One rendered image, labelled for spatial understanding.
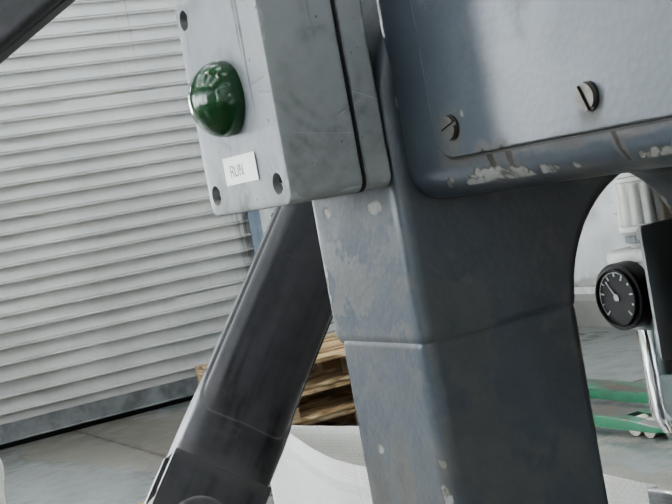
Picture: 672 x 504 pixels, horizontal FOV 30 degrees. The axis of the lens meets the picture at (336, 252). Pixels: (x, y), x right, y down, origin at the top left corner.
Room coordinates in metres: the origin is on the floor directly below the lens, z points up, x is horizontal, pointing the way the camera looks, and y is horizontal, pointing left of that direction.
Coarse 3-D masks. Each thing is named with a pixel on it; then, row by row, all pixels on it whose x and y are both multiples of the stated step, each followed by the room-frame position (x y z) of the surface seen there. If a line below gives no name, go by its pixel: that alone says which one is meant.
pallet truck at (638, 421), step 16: (592, 384) 5.95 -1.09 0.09; (608, 384) 5.88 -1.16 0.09; (624, 384) 5.81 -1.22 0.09; (640, 384) 5.75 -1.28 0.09; (624, 400) 5.67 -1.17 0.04; (640, 400) 5.58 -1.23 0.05; (608, 416) 5.20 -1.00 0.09; (624, 416) 5.15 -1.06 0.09; (640, 416) 5.14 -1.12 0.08; (640, 432) 5.11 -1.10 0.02; (656, 432) 4.97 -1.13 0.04
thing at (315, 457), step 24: (312, 432) 1.05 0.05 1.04; (336, 432) 1.03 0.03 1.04; (288, 456) 1.06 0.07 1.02; (312, 456) 0.96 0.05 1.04; (336, 456) 1.03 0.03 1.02; (360, 456) 1.02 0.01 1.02; (288, 480) 1.07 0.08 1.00; (312, 480) 0.98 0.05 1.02; (336, 480) 0.91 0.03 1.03; (360, 480) 0.87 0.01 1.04; (624, 480) 0.71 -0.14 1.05
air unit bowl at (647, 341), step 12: (648, 336) 0.68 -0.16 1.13; (648, 348) 0.68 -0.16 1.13; (648, 360) 0.68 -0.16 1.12; (660, 360) 0.68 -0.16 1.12; (648, 372) 0.68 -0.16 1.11; (660, 372) 0.68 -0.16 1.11; (648, 384) 0.69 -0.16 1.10; (660, 384) 0.68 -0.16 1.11; (648, 396) 0.69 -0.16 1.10; (660, 396) 0.68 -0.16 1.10; (660, 408) 0.68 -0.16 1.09; (660, 420) 0.68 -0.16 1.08
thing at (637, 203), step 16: (624, 192) 0.68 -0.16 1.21; (640, 192) 0.68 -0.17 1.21; (624, 208) 0.68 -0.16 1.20; (640, 208) 0.68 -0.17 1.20; (656, 208) 0.68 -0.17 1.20; (624, 224) 0.68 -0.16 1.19; (640, 224) 0.68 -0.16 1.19; (656, 224) 0.66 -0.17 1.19; (640, 240) 0.65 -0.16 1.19; (656, 240) 0.66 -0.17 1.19; (608, 256) 0.69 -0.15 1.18; (624, 256) 0.68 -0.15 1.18; (640, 256) 0.67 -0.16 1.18; (656, 256) 0.66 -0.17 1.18; (656, 272) 0.66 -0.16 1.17; (656, 288) 0.66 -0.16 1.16; (656, 304) 0.65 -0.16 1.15; (656, 320) 0.65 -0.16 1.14; (656, 336) 0.65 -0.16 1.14
